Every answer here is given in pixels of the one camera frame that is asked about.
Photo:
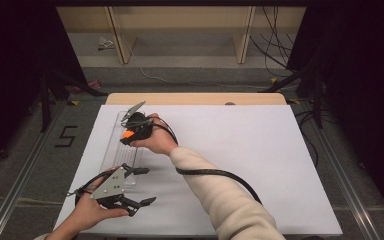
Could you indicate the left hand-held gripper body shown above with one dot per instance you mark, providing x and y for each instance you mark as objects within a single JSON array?
[{"x": 111, "y": 186}]

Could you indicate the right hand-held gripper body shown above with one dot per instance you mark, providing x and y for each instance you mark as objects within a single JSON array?
[{"x": 141, "y": 126}]

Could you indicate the clear plastic tray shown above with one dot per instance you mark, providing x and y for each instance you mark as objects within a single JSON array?
[{"x": 123, "y": 156}]

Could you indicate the person's right hand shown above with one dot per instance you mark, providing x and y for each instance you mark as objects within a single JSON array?
[{"x": 160, "y": 141}]

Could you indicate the person's left hand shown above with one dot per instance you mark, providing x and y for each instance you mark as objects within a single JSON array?
[{"x": 86, "y": 213}]

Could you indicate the wooden table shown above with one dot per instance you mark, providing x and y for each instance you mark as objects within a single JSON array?
[{"x": 196, "y": 99}]

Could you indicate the pink cloth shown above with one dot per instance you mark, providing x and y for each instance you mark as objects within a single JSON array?
[{"x": 91, "y": 85}]

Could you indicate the crumpled paper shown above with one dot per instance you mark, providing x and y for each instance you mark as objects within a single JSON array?
[{"x": 105, "y": 43}]

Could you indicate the black metal stand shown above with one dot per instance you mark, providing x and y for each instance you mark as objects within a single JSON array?
[
  {"x": 317, "y": 100},
  {"x": 46, "y": 100}
]

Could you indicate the wooden shelf unit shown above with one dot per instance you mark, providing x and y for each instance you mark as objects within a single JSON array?
[{"x": 180, "y": 20}]

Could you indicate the black curtain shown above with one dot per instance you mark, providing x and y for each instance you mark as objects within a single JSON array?
[
  {"x": 363, "y": 66},
  {"x": 13, "y": 50}
]

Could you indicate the aluminium floor rail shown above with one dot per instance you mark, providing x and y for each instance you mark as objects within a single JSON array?
[
  {"x": 343, "y": 186},
  {"x": 16, "y": 186}
]

